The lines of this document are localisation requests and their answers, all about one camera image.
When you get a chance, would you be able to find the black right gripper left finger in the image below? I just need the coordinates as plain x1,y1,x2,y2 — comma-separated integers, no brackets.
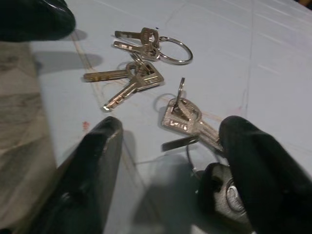
14,116,123,234

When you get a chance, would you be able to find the small silver key ring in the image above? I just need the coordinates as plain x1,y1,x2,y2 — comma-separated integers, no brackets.
172,77,186,115

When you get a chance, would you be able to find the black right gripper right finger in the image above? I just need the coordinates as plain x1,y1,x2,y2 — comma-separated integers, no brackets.
218,116,312,234

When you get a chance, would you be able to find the long brass key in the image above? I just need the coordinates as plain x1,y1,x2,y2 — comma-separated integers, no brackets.
83,61,156,83
101,70,165,113

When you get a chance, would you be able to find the small silver key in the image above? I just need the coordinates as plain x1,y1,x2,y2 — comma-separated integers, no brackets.
114,26,159,44
113,40,160,62

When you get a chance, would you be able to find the large silver key ring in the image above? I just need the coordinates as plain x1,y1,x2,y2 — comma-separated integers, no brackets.
157,36,194,66

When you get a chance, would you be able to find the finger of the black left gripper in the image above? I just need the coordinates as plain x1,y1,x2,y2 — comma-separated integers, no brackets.
0,0,76,41

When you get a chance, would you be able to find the black grey key fob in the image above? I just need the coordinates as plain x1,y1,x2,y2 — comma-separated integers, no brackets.
199,161,253,226

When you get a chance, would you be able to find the thin black wire loop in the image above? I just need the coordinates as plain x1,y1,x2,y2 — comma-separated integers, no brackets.
185,143,204,176

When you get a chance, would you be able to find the silver key with stamped head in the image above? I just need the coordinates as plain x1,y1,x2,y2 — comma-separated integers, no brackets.
161,98,225,153
161,107,202,152

